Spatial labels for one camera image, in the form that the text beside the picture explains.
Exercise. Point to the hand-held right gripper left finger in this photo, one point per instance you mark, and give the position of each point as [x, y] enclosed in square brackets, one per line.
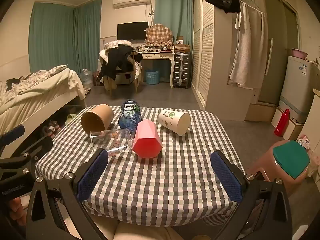
[92, 175]

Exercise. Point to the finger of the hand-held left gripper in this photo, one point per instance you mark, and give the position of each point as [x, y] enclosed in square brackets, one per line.
[13, 133]
[37, 145]

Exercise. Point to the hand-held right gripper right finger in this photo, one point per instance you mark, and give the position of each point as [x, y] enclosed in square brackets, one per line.
[226, 177]

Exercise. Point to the pink hexagonal cup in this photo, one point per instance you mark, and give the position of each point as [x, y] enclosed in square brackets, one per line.
[146, 140]

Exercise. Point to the clear plastic cup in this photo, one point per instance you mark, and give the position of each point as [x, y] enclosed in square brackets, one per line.
[112, 140]

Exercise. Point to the brown paper cup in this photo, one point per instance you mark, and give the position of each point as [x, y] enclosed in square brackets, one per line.
[96, 117]

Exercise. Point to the white printed paper cup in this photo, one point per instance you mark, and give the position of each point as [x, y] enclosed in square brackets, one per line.
[173, 121]

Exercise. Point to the pair of shoes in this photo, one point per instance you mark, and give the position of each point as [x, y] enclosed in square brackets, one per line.
[51, 128]

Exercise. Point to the pink plastic stool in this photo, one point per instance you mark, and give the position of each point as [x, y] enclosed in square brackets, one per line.
[262, 165]

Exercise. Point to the green slippers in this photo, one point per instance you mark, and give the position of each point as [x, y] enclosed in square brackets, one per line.
[70, 118]

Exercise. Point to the bed with beige bedding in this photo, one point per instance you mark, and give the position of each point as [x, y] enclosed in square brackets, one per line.
[30, 92]

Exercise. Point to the grey checkered tablecloth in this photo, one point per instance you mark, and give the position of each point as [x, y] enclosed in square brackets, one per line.
[155, 182]

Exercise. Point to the green seat cushion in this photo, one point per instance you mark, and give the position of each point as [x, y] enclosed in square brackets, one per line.
[291, 158]

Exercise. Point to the blue water bottle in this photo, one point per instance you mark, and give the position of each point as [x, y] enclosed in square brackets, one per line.
[129, 116]

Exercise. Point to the person's beige clothing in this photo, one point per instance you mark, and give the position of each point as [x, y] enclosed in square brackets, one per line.
[142, 231]

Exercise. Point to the red bottle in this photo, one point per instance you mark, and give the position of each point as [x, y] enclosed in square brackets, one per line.
[282, 123]

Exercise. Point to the large water jug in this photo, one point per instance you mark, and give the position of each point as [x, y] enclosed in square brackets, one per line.
[86, 77]

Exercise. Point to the wide teal curtain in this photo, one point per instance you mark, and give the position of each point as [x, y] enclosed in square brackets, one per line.
[51, 37]

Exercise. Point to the wooden chair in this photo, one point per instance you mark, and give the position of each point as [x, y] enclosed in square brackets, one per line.
[137, 80]

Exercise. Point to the white washing machine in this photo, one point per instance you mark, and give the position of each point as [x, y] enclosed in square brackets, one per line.
[296, 87]

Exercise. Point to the blue plastic basket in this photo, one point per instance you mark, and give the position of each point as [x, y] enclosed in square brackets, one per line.
[152, 77]

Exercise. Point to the black clothes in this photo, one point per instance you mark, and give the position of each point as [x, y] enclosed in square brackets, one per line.
[116, 60]

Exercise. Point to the dark ribbed suitcase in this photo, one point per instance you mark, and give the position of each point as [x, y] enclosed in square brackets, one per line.
[182, 70]

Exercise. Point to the teal corner curtain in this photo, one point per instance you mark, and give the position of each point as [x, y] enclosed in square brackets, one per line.
[87, 35]

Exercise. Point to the white louvred wardrobe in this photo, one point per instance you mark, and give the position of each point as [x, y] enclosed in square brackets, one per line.
[208, 55]

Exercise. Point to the white hanging towel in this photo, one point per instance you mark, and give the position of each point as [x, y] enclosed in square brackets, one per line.
[246, 47]

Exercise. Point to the glass sliding door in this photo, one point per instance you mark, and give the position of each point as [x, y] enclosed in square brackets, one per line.
[277, 55]

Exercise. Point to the white desk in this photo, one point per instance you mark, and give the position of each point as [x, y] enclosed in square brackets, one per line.
[160, 56]

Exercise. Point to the cardboard box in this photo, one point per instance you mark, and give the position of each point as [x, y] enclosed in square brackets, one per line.
[182, 48]

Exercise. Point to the pink basin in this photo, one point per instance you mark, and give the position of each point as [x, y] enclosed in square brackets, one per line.
[299, 53]

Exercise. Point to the black television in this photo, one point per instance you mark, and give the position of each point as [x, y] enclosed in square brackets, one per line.
[132, 30]

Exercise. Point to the plaid cloth cover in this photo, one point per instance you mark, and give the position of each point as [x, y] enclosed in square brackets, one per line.
[158, 35]

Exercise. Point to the white air conditioner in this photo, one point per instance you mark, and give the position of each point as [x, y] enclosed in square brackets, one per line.
[132, 0]

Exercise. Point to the tall teal curtain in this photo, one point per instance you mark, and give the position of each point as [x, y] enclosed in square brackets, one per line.
[172, 10]

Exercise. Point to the black hanging garment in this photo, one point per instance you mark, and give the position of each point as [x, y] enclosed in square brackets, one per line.
[223, 1]

